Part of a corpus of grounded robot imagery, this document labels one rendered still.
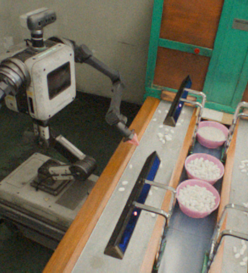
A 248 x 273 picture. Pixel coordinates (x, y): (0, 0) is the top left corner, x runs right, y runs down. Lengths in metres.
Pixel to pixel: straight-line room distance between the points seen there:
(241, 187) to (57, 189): 1.23
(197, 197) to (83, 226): 0.71
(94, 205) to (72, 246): 0.28
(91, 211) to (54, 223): 0.53
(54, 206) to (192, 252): 0.96
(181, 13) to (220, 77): 0.56
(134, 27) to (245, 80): 1.46
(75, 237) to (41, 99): 0.73
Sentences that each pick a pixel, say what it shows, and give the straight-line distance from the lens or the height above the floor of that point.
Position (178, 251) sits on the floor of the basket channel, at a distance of 1.84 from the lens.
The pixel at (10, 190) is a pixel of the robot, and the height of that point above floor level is 0.47.
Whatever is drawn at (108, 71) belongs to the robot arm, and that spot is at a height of 1.16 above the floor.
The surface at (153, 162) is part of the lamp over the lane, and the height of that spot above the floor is 1.10.
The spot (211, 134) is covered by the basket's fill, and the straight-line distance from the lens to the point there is 2.58.
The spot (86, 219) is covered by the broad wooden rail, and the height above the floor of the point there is 0.76.
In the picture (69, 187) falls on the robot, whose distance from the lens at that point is 2.37.
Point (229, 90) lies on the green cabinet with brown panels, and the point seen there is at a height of 0.97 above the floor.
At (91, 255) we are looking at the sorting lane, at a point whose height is 0.74.
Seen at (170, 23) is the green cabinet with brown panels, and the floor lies 1.39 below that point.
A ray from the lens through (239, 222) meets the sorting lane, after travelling 1.98.
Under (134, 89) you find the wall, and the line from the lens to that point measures 3.91.
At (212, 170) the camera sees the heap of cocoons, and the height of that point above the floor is 0.74.
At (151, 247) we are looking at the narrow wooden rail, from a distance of 1.72.
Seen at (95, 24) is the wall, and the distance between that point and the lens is 3.77.
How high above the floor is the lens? 2.18
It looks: 40 degrees down
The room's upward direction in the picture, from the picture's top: 8 degrees clockwise
